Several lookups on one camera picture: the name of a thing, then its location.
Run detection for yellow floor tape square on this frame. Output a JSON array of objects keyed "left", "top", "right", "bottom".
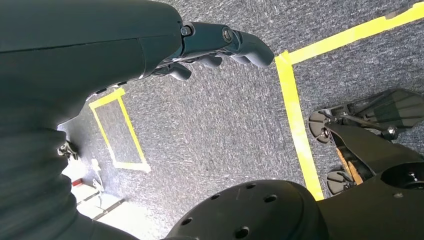
[
  {"left": 274, "top": 0, "right": 424, "bottom": 202},
  {"left": 88, "top": 87, "right": 152, "bottom": 174}
]

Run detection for black robot leg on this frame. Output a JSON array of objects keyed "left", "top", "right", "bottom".
[{"left": 163, "top": 122, "right": 424, "bottom": 240}]

